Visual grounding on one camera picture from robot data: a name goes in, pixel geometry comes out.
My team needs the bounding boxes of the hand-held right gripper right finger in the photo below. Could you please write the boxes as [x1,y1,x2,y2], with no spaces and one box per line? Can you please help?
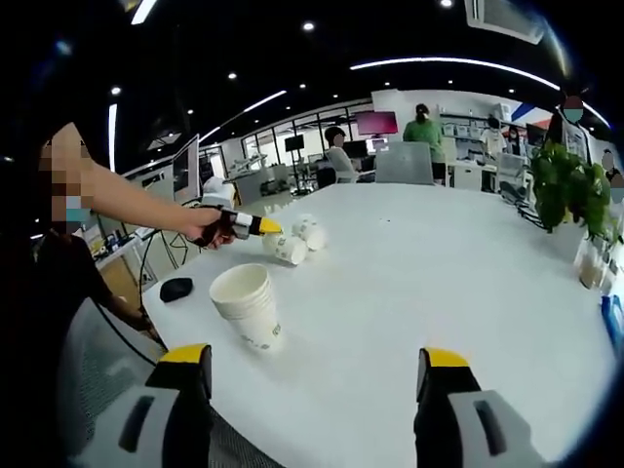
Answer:
[412,346,547,468]

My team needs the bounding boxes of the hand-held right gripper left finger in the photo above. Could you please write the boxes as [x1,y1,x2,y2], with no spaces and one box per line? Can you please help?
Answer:
[80,342,215,468]

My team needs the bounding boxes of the green patterned paper cup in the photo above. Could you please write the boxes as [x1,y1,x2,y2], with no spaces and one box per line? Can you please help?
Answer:
[261,232,309,267]
[291,213,328,253]

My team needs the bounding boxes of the stack of paper cups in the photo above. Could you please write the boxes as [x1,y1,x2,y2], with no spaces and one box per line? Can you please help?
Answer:
[209,262,287,353]

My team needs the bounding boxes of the person's left hand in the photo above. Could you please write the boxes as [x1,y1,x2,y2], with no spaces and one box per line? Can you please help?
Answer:
[182,207,240,253]

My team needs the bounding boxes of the silver open laptop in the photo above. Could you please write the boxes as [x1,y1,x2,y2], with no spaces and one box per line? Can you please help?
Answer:
[140,134,202,209]

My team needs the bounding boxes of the black screen on stand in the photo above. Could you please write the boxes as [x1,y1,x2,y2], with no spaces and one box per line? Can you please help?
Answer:
[284,136,306,191]

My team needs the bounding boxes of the grey mesh office chair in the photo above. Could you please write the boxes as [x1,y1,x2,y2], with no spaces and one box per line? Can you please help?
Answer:
[58,295,274,468]

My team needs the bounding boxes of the straight ceiling light strip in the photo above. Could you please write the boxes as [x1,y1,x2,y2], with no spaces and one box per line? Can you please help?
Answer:
[107,102,119,173]
[198,90,289,143]

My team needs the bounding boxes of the black computer mouse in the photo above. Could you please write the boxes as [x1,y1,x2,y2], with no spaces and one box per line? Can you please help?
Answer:
[159,276,195,303]

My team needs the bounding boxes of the white table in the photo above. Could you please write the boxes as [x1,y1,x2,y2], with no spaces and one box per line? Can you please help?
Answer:
[140,182,616,468]

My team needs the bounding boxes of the pink lit monitor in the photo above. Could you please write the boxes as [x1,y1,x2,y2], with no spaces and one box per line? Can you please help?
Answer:
[355,110,399,137]

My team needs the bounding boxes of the grey fabric office chair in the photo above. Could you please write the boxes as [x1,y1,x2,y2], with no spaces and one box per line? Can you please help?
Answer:
[374,140,436,186]

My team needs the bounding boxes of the person's black shirt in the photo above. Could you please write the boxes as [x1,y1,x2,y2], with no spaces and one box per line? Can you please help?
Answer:
[28,228,116,313]

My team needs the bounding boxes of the blue packet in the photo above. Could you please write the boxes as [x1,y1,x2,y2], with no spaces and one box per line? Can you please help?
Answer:
[600,294,624,352]

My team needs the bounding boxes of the glass jar with brown filling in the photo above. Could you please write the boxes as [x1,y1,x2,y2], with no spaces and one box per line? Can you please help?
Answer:
[574,243,608,290]

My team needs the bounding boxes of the long curved ceiling light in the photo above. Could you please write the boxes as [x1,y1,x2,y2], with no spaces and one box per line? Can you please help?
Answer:
[349,57,563,92]

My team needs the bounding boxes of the white mesh office chair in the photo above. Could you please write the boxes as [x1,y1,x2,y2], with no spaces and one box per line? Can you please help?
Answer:
[495,153,535,196]

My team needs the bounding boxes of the green potted plant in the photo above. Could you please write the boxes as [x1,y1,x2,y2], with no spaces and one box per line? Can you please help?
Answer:
[529,140,624,245]

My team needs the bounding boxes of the ceiling air conditioner vent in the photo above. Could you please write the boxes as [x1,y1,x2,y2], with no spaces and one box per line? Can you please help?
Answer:
[465,0,545,45]

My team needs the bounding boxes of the black cable bundle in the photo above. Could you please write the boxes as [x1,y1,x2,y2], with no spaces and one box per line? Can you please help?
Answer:
[499,187,547,228]

